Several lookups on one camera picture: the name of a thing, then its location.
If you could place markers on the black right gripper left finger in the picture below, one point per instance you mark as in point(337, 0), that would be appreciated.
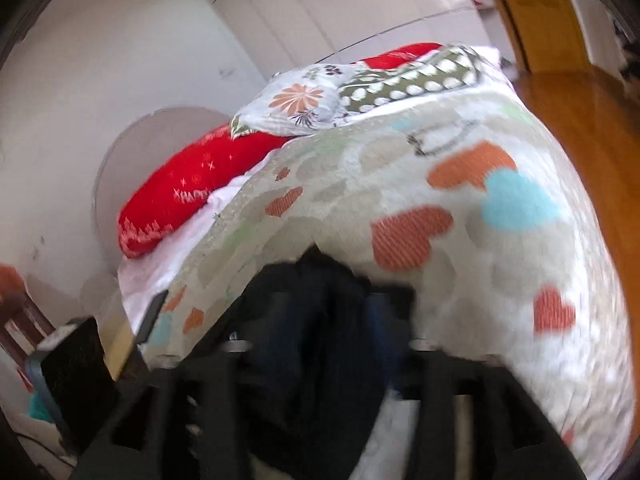
point(184, 423)

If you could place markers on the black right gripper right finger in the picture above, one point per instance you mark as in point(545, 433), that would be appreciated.
point(444, 417)

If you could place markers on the black pants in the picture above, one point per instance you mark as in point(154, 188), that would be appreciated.
point(326, 345)

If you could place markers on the wooden chair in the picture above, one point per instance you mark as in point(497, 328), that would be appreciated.
point(21, 319)

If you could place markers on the black smartphone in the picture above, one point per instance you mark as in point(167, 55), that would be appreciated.
point(150, 317)

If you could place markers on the pink bed sheet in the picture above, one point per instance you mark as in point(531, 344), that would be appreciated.
point(141, 279)

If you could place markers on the long red pillow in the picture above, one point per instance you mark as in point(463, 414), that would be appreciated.
point(178, 189)

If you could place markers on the pale round headboard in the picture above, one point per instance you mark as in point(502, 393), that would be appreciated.
point(135, 154)

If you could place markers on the heart pattern quilted bedspread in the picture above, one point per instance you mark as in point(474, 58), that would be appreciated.
point(469, 199)

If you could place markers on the white floral pillow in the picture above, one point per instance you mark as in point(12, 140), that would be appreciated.
point(296, 103)

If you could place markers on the olive cloud pattern bolster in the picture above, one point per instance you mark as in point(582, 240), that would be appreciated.
point(448, 68)

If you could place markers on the wooden door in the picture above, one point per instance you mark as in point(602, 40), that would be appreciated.
point(548, 35)

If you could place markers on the glossy white wardrobe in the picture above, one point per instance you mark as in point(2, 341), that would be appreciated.
point(279, 35)

